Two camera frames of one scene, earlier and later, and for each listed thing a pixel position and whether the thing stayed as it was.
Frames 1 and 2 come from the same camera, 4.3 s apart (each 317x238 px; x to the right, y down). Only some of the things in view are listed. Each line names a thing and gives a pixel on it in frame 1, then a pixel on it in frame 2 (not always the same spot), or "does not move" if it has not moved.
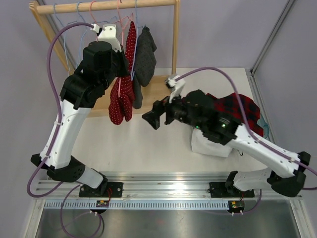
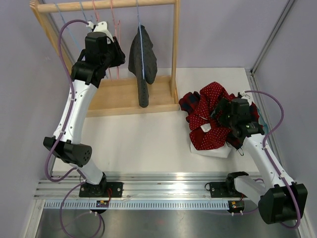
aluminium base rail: (153, 186) does not move
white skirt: (200, 145) does not move
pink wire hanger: (122, 20) to (115, 36)
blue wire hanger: (64, 34) to (68, 28)
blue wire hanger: (85, 27) to (70, 32)
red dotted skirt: (122, 101) to (207, 130)
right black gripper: (164, 106) to (224, 105)
